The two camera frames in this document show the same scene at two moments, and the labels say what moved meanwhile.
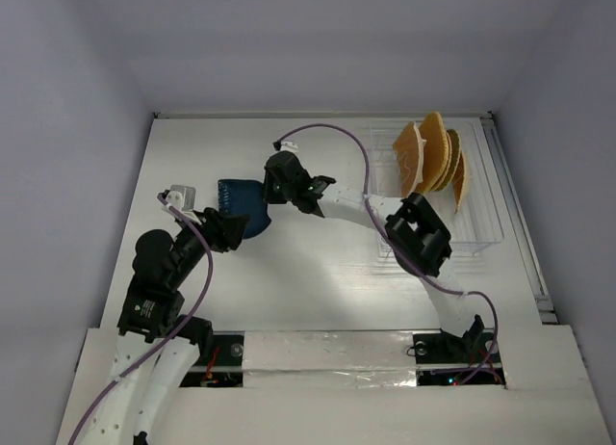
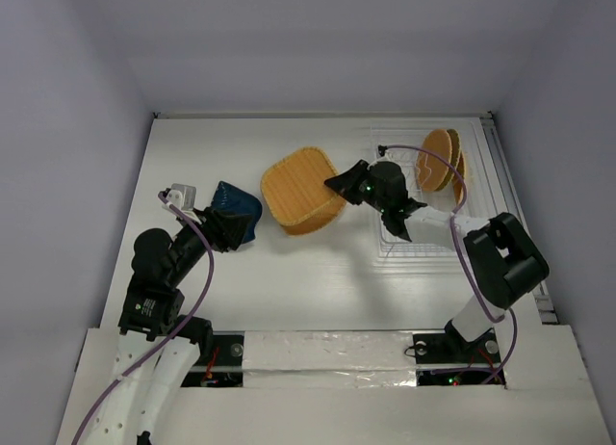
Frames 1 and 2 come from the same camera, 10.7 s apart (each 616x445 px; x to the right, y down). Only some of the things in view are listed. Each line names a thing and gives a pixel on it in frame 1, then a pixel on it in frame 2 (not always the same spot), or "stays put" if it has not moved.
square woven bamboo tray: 409,152 → 295,195
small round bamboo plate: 458,182 stays put
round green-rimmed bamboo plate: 454,151 stays put
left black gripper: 223,229 stays put
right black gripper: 279,183 → 359,183
